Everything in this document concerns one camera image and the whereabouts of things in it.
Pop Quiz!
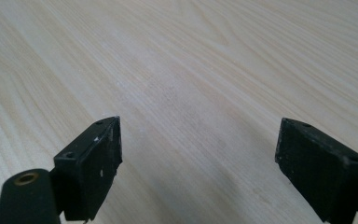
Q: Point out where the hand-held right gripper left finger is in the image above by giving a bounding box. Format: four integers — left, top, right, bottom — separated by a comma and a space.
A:
53, 116, 123, 222

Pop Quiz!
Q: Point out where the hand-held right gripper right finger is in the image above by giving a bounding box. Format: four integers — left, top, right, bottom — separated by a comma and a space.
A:
274, 117, 358, 224

